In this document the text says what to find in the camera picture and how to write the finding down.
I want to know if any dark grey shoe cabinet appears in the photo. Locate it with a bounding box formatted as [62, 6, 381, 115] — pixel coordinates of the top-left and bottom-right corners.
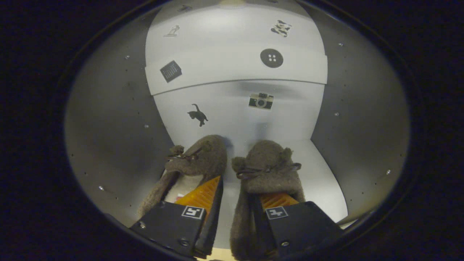
[65, 0, 412, 250]

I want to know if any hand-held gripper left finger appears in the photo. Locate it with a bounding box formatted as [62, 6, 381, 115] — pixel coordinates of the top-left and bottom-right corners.
[130, 175, 224, 260]

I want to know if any brown fuzzy shoe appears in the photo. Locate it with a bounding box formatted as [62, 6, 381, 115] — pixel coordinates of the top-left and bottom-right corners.
[137, 135, 228, 218]
[229, 140, 306, 261]

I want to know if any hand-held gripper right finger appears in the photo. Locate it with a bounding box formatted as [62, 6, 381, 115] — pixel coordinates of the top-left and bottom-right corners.
[254, 192, 343, 260]

